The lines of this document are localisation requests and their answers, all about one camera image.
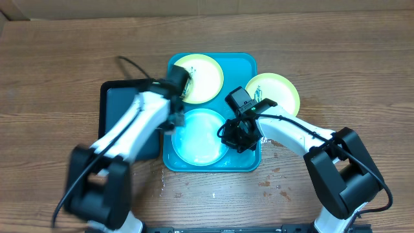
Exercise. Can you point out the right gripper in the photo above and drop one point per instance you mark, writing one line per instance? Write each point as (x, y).
(231, 140)

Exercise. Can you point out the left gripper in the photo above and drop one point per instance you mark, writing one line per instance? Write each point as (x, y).
(180, 122)

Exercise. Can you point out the light blue plate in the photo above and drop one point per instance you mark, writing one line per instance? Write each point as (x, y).
(196, 142)

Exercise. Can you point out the yellow plate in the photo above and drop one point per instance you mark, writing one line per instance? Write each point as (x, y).
(206, 78)
(277, 88)

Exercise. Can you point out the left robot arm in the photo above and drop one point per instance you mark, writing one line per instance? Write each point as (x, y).
(98, 188)

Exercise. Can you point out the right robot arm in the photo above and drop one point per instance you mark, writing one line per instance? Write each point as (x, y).
(343, 174)

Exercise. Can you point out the teal tray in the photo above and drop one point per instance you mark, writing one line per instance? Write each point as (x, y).
(238, 68)

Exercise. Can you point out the black tray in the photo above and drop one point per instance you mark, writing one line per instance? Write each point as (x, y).
(115, 99)

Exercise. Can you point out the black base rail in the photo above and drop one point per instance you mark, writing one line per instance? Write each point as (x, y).
(287, 228)

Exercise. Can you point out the cardboard wall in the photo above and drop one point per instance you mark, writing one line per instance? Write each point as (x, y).
(17, 10)

